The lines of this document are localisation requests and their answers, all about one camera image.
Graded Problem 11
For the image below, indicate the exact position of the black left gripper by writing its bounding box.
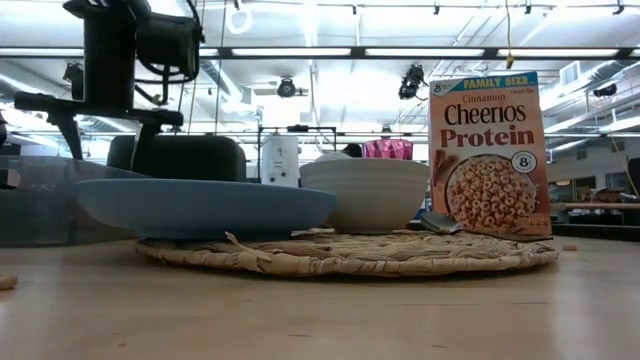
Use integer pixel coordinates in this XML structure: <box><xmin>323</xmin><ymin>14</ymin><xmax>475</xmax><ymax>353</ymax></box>
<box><xmin>13</xmin><ymin>17</ymin><xmax>184</xmax><ymax>171</ymax></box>

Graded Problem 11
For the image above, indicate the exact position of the blue plastic plate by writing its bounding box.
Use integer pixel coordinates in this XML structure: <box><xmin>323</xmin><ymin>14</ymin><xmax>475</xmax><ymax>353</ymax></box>
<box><xmin>72</xmin><ymin>178</ymin><xmax>337</xmax><ymax>242</ymax></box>

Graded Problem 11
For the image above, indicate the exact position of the red faceted plastic cup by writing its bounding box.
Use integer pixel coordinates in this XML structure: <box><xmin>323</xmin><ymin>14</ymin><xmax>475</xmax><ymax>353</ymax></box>
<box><xmin>361</xmin><ymin>138</ymin><xmax>415</xmax><ymax>161</ymax></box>

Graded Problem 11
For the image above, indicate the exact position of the metal spoon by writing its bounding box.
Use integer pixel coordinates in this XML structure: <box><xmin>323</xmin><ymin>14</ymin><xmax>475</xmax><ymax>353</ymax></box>
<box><xmin>418</xmin><ymin>211</ymin><xmax>555</xmax><ymax>244</ymax></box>

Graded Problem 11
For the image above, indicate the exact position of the Cheerios Protein cereal box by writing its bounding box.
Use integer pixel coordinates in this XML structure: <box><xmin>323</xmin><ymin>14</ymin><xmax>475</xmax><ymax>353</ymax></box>
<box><xmin>428</xmin><ymin>71</ymin><xmax>553</xmax><ymax>237</ymax></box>

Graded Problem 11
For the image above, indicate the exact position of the black two-slot toaster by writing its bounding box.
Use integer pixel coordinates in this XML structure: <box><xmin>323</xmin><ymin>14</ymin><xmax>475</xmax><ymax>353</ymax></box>
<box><xmin>106</xmin><ymin>134</ymin><xmax>247</xmax><ymax>182</ymax></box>

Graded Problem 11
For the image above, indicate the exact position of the brown transparent plastic tray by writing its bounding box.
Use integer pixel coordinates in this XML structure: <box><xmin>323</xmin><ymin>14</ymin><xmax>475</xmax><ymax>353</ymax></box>
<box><xmin>0</xmin><ymin>154</ymin><xmax>149</xmax><ymax>247</ymax></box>

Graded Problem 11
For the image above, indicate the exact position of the white cylindrical appliance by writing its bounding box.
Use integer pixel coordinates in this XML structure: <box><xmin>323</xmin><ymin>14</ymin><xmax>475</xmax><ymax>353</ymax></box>
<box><xmin>260</xmin><ymin>133</ymin><xmax>300</xmax><ymax>189</ymax></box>

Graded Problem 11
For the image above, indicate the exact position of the black ceiling spotlight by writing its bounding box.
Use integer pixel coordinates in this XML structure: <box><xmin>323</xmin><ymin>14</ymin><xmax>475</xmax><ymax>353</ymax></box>
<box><xmin>397</xmin><ymin>63</ymin><xmax>427</xmax><ymax>101</ymax></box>
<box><xmin>276</xmin><ymin>77</ymin><xmax>298</xmax><ymax>99</ymax></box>

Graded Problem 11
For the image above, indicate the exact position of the white ceramic bowl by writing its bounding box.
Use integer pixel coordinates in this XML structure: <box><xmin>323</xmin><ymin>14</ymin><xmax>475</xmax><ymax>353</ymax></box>
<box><xmin>298</xmin><ymin>158</ymin><xmax>431</xmax><ymax>234</ymax></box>

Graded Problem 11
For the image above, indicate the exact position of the round woven straw placemat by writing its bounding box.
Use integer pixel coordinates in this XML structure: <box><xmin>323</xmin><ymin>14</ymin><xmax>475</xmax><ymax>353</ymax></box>
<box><xmin>134</xmin><ymin>228</ymin><xmax>561</xmax><ymax>278</ymax></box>

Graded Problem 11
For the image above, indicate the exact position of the background wooden table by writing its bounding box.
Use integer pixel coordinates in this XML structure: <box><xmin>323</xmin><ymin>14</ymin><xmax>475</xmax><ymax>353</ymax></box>
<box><xmin>549</xmin><ymin>201</ymin><xmax>640</xmax><ymax>241</ymax></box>

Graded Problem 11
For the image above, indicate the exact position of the yellow hanging cable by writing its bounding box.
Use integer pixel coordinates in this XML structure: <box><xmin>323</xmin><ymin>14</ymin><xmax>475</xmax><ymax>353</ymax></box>
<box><xmin>503</xmin><ymin>0</ymin><xmax>516</xmax><ymax>70</ymax></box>

